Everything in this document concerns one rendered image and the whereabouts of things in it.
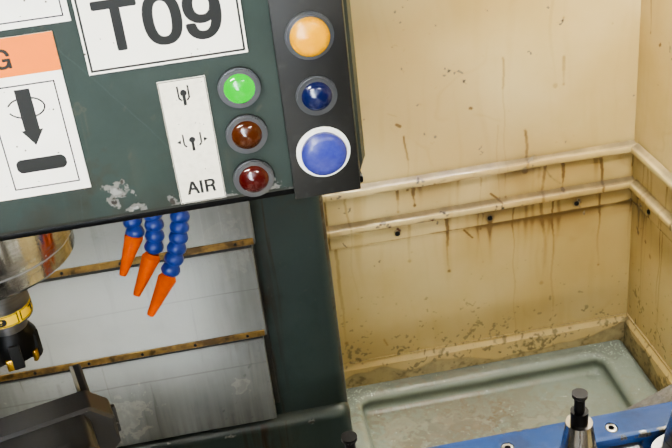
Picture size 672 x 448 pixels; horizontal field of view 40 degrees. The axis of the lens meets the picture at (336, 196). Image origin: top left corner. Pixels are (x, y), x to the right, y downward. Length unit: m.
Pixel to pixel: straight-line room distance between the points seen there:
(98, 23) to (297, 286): 0.94
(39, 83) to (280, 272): 0.90
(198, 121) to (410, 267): 1.35
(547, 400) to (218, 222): 0.96
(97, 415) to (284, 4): 0.33
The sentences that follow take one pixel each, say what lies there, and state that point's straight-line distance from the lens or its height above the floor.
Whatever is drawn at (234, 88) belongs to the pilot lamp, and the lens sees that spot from 0.59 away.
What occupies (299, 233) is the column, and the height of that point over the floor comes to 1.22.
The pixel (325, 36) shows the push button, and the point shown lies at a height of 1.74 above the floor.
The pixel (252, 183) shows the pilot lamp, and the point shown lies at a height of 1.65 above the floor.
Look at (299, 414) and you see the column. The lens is 1.61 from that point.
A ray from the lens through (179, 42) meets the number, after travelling 0.59.
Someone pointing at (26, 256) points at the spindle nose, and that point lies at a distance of 0.82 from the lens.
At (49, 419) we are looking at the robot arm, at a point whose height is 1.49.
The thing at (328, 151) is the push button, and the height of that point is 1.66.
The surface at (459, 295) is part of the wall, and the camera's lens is 1.99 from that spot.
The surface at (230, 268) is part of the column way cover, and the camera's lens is 1.40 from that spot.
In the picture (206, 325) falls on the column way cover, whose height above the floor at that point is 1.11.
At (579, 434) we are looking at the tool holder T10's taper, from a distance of 0.94.
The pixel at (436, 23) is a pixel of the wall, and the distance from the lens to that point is 1.71.
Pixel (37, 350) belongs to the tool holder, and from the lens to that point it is 0.94.
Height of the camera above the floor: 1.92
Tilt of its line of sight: 28 degrees down
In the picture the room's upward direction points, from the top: 7 degrees counter-clockwise
